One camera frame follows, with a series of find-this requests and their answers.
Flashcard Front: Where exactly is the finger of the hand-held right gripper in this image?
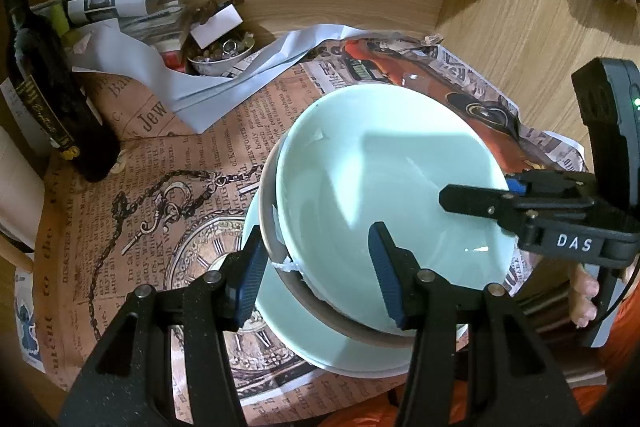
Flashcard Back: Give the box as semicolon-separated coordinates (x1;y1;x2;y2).
439;184;538;234
505;171;596;198

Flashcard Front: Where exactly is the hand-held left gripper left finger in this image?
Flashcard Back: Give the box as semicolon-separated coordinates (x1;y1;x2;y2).
57;224;269;427

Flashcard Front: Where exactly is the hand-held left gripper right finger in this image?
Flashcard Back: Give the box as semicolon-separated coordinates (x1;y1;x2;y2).
368;222;587;427

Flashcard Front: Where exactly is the green plate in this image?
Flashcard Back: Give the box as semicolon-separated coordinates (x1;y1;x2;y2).
240;194;471;378

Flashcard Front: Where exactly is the green bowl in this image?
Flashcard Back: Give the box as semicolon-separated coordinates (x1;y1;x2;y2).
274;86;516;333

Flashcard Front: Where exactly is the cream plate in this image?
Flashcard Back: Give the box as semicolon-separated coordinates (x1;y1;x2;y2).
295;347;468;380

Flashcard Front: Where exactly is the person's right hand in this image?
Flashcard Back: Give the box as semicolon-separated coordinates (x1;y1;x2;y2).
570;268;601;328

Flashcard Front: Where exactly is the newspaper print tablecloth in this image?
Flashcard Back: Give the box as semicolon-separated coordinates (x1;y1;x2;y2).
35;34;588;427

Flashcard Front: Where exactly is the white paper sheet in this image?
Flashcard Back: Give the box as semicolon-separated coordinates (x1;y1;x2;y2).
72;24;361;135

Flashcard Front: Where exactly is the small dish of trinkets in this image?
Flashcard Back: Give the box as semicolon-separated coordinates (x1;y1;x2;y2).
187;34;256;78

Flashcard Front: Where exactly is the blue cartoon sticker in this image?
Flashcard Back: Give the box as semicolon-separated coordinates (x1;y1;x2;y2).
12;272;46;375

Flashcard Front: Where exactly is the white card box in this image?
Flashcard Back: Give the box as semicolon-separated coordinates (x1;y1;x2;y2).
190;4;243;50

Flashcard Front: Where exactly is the dark glass bottle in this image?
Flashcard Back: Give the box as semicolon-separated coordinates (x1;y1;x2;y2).
2;0;123;182

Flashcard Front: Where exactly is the stack of newspapers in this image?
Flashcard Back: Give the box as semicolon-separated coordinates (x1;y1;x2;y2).
30;0;201;52

